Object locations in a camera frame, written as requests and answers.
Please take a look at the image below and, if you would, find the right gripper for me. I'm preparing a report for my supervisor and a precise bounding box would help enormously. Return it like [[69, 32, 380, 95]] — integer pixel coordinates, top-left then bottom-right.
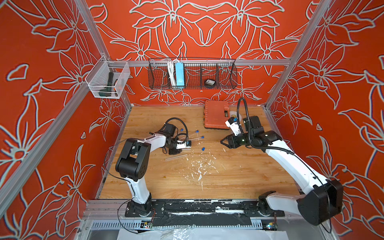
[[219, 132, 255, 149]]

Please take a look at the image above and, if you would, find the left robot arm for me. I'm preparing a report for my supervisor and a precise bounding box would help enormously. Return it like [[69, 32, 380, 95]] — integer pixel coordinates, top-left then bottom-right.
[[108, 117, 192, 217]]

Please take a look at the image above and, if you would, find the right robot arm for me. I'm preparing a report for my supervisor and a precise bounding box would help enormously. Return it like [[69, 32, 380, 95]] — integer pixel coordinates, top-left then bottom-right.
[[220, 98, 344, 226]]

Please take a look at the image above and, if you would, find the white tape roll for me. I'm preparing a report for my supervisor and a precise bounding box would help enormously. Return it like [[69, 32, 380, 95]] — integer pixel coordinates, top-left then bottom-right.
[[230, 111, 242, 121]]

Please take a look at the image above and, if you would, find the orange tool case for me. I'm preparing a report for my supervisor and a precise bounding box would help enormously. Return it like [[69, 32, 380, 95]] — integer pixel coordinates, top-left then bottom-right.
[[203, 100, 230, 130]]

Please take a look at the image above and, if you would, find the small black device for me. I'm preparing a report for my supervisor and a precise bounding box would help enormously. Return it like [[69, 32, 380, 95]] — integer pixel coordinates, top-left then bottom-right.
[[204, 79, 216, 88]]

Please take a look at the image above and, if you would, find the light blue box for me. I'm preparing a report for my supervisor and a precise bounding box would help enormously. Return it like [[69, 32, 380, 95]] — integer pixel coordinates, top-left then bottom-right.
[[175, 62, 185, 88]]

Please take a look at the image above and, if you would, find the dark green tool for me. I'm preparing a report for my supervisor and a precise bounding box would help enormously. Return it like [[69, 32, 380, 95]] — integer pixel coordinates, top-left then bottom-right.
[[99, 72, 114, 97]]

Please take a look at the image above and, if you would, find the clear acrylic box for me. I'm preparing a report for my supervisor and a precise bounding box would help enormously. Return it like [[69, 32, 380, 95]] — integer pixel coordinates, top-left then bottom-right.
[[86, 56, 131, 99]]

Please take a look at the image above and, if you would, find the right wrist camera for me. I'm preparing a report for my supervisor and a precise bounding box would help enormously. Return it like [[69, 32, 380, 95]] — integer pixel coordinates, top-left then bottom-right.
[[225, 117, 244, 136]]

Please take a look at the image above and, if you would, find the black wire basket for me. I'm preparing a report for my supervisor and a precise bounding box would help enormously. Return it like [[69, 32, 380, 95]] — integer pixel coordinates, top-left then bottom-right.
[[148, 58, 239, 90]]

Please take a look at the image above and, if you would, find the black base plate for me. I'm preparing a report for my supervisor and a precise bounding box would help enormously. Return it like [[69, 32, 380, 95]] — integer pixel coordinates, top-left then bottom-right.
[[121, 199, 285, 230]]

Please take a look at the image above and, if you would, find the white cable bundle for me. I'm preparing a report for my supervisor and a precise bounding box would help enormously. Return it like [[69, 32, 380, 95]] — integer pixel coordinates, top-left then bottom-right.
[[167, 59, 177, 88]]

